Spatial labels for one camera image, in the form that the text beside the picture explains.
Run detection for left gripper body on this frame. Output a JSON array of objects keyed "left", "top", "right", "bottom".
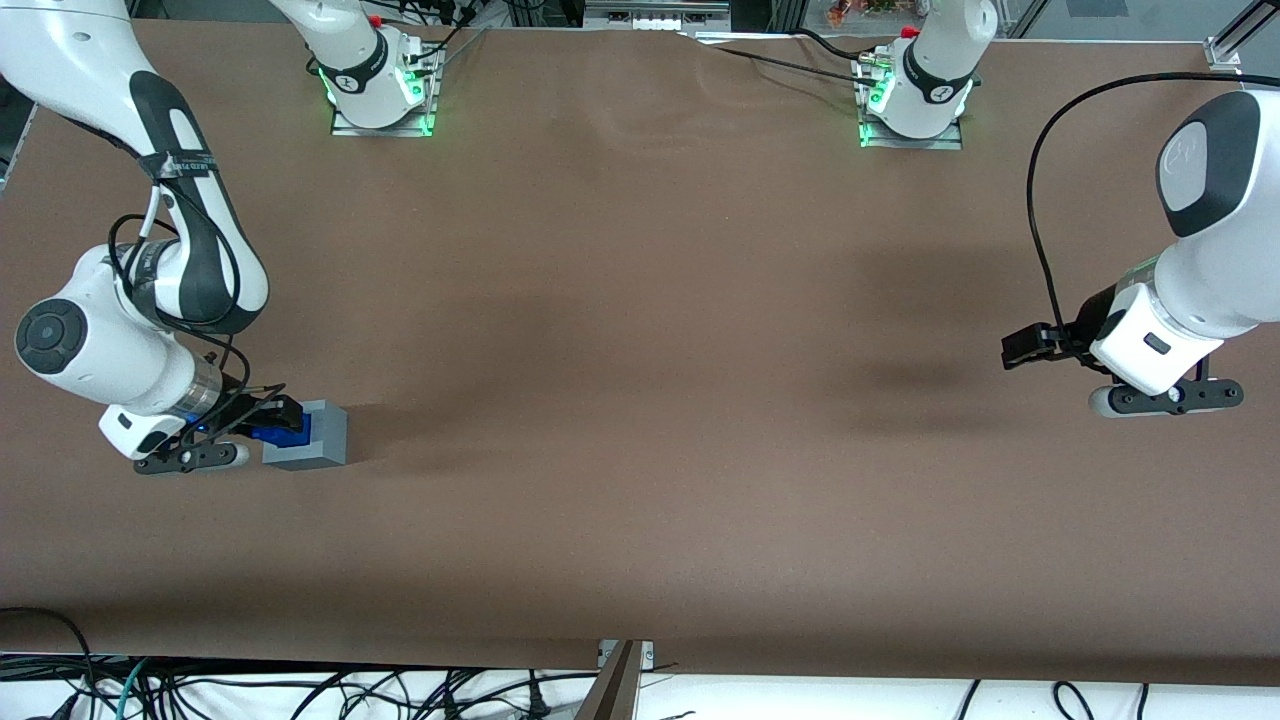
[{"left": 1076, "top": 282, "right": 1227, "bottom": 398}]

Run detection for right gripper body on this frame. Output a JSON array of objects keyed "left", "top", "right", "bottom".
[{"left": 97, "top": 392, "right": 253, "bottom": 461}]

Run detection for blue plastic part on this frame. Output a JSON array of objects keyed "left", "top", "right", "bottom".
[{"left": 250, "top": 412, "right": 313, "bottom": 447}]

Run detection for gray square base block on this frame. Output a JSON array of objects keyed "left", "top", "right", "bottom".
[{"left": 262, "top": 399, "right": 349, "bottom": 472}]

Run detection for brown table cover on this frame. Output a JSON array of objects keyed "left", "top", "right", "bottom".
[{"left": 0, "top": 18, "right": 1280, "bottom": 687}]

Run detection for white device strip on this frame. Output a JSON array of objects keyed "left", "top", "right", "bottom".
[{"left": 584, "top": 0, "right": 733, "bottom": 33}]

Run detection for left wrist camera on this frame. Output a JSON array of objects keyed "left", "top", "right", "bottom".
[{"left": 1088, "top": 378, "right": 1245, "bottom": 420}]

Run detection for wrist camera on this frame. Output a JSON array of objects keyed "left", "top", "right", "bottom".
[
  {"left": 1088, "top": 378, "right": 1245, "bottom": 420},
  {"left": 134, "top": 442, "right": 252, "bottom": 476}
]

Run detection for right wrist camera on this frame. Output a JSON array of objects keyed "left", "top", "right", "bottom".
[{"left": 134, "top": 442, "right": 252, "bottom": 476}]

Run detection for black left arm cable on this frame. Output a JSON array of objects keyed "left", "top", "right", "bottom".
[{"left": 1026, "top": 71, "right": 1280, "bottom": 363}]

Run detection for black looped floor cable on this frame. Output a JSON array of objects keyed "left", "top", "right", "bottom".
[{"left": 0, "top": 606, "right": 99, "bottom": 720}]

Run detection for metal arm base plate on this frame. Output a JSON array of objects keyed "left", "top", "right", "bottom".
[
  {"left": 329, "top": 42, "right": 441, "bottom": 139},
  {"left": 857, "top": 52, "right": 965, "bottom": 152}
]

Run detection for teal floor cable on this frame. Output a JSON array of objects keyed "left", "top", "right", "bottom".
[{"left": 95, "top": 657, "right": 153, "bottom": 720}]

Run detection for aluminium corner frame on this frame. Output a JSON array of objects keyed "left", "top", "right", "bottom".
[{"left": 1204, "top": 0, "right": 1280, "bottom": 73}]

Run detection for black cable on table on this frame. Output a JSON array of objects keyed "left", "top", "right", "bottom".
[{"left": 680, "top": 28, "right": 886, "bottom": 83}]

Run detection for aluminium profile post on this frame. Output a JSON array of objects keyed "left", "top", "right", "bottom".
[{"left": 574, "top": 640, "right": 655, "bottom": 720}]

